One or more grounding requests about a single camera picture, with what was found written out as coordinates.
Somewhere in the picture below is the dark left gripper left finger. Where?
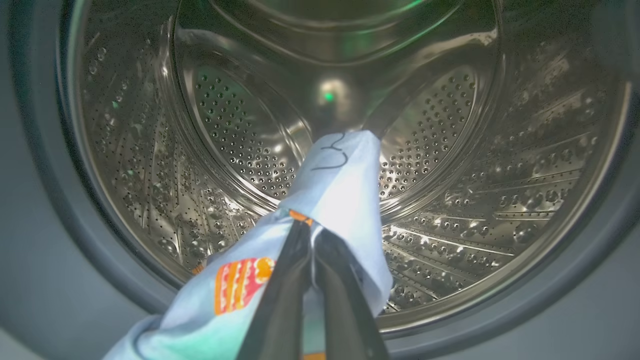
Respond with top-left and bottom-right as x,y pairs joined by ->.
235,220 -> 313,360

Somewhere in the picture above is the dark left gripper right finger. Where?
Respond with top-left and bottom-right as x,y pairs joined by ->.
312,227 -> 391,360

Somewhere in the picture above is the blue printed garment with squiggle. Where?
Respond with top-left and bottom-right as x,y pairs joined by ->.
102,130 -> 393,360

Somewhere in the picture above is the stainless steel washing machine drum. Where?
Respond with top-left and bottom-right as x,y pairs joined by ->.
60,0 -> 633,333

